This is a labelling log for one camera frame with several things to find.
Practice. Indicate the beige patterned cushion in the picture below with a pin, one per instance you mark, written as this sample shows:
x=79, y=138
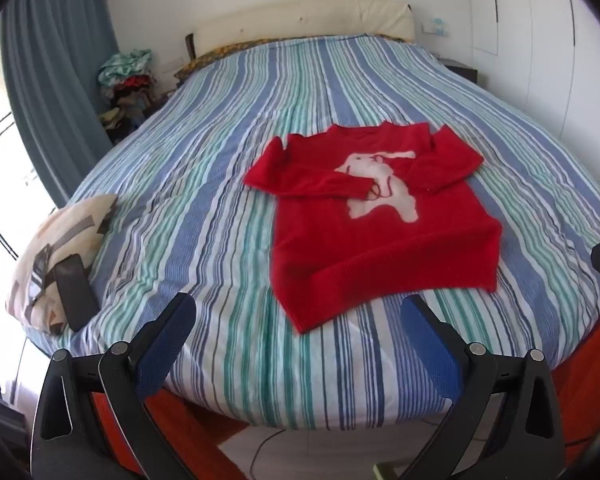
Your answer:
x=65, y=230

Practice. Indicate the black phone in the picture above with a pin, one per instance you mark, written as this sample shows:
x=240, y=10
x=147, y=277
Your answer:
x=75, y=290

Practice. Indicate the wall socket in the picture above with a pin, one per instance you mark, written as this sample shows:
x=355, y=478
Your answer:
x=436, y=27

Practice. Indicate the striped bed sheet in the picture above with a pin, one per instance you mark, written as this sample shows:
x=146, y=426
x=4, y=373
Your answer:
x=205, y=185

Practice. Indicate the window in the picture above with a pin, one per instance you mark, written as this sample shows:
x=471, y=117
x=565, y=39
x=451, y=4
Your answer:
x=5, y=170

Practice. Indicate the white wardrobe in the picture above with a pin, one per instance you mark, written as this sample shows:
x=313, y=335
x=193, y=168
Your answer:
x=540, y=35

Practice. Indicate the dark wooden bed post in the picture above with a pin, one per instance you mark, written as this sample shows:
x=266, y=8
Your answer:
x=190, y=46

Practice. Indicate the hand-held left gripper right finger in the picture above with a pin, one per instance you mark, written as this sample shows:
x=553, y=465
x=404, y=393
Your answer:
x=430, y=350

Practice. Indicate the cream padded headboard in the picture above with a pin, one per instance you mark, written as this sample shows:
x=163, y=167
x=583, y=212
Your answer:
x=305, y=20

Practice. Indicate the yellow patterned pillow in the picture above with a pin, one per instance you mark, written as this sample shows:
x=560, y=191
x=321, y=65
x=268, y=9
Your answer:
x=200, y=62

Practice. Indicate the red sweater with white animal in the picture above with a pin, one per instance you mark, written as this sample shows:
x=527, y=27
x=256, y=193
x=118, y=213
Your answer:
x=380, y=250

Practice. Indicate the pile of clothes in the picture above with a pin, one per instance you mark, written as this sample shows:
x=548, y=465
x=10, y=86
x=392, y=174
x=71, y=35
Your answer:
x=125, y=90

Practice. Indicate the blue-grey curtain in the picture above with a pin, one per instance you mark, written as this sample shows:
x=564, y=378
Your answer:
x=55, y=60

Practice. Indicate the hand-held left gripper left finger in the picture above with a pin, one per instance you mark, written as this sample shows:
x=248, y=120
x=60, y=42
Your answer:
x=165, y=345

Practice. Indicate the dark nightstand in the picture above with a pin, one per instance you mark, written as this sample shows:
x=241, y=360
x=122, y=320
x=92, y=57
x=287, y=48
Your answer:
x=460, y=70

